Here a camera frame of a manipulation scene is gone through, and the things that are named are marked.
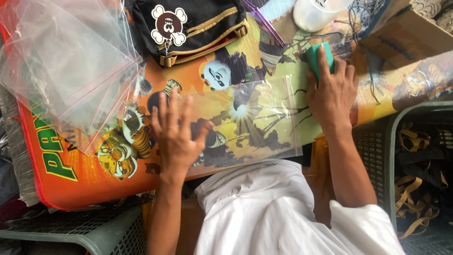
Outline skull and bones charm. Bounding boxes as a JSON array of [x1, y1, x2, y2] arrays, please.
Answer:
[[151, 4, 188, 47]]

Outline orange cartoon printed folding table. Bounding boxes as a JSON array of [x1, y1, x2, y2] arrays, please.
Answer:
[[16, 0, 453, 212]]

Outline person's white shirt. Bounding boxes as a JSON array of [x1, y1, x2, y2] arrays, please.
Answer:
[[193, 159, 406, 255]]

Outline grey woven mat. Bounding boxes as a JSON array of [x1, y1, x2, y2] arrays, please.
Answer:
[[0, 84, 40, 207]]

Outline green sponge block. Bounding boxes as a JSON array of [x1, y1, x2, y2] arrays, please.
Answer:
[[306, 42, 335, 83]]

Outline person's left hand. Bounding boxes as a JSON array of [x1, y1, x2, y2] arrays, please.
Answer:
[[150, 89, 214, 182]]

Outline person's right hand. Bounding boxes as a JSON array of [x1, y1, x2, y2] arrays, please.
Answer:
[[305, 44, 360, 132]]

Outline white plastic cup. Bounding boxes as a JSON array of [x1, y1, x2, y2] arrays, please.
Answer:
[[293, 0, 354, 33]]

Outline grey plastic basket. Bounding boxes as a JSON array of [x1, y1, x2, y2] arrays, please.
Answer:
[[0, 205, 148, 255]]

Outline pile of clear plastic bags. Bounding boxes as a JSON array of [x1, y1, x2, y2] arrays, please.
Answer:
[[0, 0, 146, 156]]

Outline green plastic basket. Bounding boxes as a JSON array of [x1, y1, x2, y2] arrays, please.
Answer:
[[352, 101, 453, 255]]

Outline brown cardboard box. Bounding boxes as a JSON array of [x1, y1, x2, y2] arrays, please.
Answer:
[[359, 0, 453, 70]]

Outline heap of black gold straps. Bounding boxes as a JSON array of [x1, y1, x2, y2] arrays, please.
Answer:
[[394, 121, 453, 241]]

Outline beige lace cutout pieces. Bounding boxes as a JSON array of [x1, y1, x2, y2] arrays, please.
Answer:
[[410, 0, 453, 35]]

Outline tangle of black strings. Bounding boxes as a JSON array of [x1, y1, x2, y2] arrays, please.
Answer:
[[347, 0, 386, 106]]

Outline purple plastic strip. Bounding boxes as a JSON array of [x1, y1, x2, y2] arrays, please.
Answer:
[[242, 0, 286, 47]]

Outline black pouch with gold trim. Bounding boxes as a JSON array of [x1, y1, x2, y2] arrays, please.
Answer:
[[125, 0, 250, 68]]

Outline clear zip bag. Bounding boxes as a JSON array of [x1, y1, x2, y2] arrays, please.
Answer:
[[177, 74, 306, 178]]

